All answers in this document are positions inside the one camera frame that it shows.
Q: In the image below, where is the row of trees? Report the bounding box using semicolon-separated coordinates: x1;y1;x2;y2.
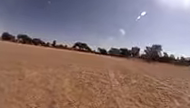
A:
0;29;190;68

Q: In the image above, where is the brown sandy dirt field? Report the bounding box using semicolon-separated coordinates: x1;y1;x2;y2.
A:
0;39;190;108

